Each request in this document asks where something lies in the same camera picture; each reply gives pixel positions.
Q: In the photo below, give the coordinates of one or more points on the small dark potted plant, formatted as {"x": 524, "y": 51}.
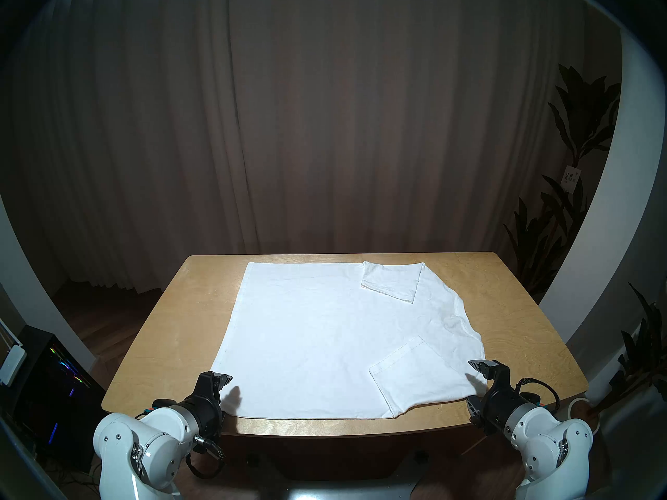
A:
{"x": 646, "y": 348}

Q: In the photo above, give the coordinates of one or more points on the white shirt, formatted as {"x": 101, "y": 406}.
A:
{"x": 312, "y": 337}

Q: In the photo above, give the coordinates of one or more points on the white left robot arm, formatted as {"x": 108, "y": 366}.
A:
{"x": 135, "y": 452}

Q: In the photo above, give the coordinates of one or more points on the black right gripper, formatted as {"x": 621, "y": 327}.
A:
{"x": 497, "y": 405}

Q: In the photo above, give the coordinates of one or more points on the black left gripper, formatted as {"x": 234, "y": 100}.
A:
{"x": 206, "y": 408}

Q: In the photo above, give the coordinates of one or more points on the tall dark leafy plant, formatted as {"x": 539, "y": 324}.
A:
{"x": 578, "y": 113}

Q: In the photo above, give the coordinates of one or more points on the brown pleated curtain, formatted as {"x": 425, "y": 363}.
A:
{"x": 312, "y": 113}

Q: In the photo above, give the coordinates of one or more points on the white plant tag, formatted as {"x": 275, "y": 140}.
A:
{"x": 571, "y": 175}

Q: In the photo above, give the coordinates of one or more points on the black computer tower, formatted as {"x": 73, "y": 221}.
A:
{"x": 57, "y": 400}

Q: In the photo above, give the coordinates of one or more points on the grey table base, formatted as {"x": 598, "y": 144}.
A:
{"x": 333, "y": 483}

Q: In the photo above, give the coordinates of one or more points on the white wall box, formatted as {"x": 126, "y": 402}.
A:
{"x": 11, "y": 366}

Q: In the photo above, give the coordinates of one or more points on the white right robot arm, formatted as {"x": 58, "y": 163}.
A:
{"x": 552, "y": 452}

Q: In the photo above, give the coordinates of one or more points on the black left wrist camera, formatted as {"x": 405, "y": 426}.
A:
{"x": 164, "y": 403}

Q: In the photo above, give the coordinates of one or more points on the white round plant pot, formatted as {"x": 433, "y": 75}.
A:
{"x": 573, "y": 408}

